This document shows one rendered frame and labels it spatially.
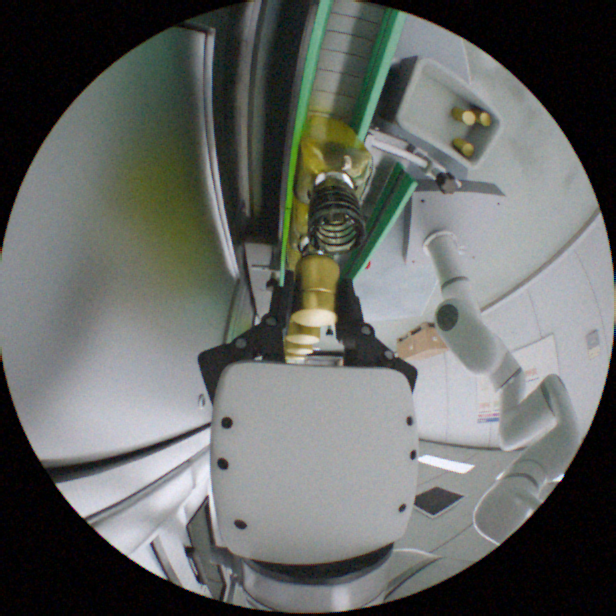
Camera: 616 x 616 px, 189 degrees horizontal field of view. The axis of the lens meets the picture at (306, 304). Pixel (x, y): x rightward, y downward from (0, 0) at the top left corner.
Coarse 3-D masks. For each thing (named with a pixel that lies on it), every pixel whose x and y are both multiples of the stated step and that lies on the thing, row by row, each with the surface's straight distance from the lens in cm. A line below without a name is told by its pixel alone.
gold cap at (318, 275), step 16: (320, 256) 14; (304, 272) 13; (320, 272) 13; (336, 272) 14; (304, 288) 13; (320, 288) 12; (336, 288) 13; (304, 304) 12; (320, 304) 12; (336, 304) 13; (304, 320) 13; (320, 320) 13; (336, 320) 13
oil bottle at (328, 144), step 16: (320, 128) 20; (336, 128) 22; (304, 144) 14; (320, 144) 14; (336, 144) 14; (352, 144) 16; (304, 160) 13; (320, 160) 13; (336, 160) 13; (352, 160) 13; (368, 160) 14; (304, 176) 13; (352, 176) 13; (368, 176) 14; (304, 192) 14
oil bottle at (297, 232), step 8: (296, 200) 17; (296, 208) 17; (304, 208) 16; (296, 216) 16; (304, 216) 16; (296, 224) 16; (304, 224) 16; (288, 232) 19; (296, 232) 16; (304, 232) 16; (288, 240) 19; (296, 240) 17; (296, 248) 18
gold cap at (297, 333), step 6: (294, 324) 18; (300, 324) 17; (288, 330) 18; (294, 330) 17; (300, 330) 17; (306, 330) 17; (312, 330) 17; (318, 330) 18; (288, 336) 18; (294, 336) 18; (300, 336) 17; (306, 336) 17; (312, 336) 17; (318, 336) 18; (294, 342) 20; (300, 342) 20; (306, 342) 19; (312, 342) 19
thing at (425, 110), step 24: (432, 72) 47; (408, 96) 40; (432, 96) 50; (456, 96) 53; (480, 96) 48; (408, 120) 48; (432, 120) 50; (456, 120) 53; (432, 144) 43; (480, 144) 53
